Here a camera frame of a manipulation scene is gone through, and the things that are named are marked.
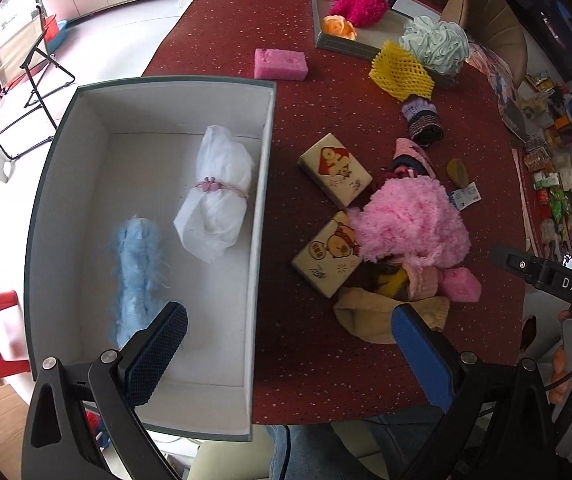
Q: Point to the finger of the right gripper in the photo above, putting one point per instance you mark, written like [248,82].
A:
[542,274]

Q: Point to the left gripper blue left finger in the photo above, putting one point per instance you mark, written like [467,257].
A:
[149,352]

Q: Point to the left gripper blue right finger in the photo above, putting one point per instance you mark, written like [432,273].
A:
[421,349]

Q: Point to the tan knitted sock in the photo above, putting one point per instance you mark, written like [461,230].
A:
[368,316]

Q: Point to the pink foam sponge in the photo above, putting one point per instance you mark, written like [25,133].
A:
[460,285]

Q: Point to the pink yellow knitted item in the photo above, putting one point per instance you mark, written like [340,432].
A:
[398,279]

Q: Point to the cream cartoon box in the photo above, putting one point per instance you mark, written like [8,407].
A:
[335,170]
[331,257]

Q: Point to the pink fluffy yarn ball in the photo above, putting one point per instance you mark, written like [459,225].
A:
[412,219]

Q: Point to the pink navy striped sock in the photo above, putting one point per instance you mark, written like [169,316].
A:
[410,161]

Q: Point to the side table with snacks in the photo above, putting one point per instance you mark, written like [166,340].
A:
[544,167]

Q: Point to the light blue fluffy item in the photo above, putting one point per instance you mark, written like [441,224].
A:
[138,276]

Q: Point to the blue white wipe packet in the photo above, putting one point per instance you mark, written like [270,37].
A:
[464,197]

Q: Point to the white cloth bundle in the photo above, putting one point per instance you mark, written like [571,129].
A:
[210,219]

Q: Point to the yellow round disc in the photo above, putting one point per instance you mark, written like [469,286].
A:
[457,173]

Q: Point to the large grey storage box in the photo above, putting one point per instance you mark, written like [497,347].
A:
[154,191]

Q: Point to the patterned cushion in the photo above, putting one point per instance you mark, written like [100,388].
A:
[501,82]

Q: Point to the mint green mesh pouf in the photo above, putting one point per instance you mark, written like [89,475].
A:
[442,47]

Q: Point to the yellow foam net sleeve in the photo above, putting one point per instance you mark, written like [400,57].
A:
[398,72]

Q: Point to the black folding chair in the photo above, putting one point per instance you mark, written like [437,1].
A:
[26,58]

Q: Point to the grey shallow tray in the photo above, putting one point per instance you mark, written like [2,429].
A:
[370,40]

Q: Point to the pink foam block on table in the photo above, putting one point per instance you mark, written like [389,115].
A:
[276,64]

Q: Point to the magenta fluffy item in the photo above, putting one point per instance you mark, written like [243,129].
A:
[361,13]

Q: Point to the orange fabric flower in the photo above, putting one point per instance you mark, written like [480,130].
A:
[338,26]

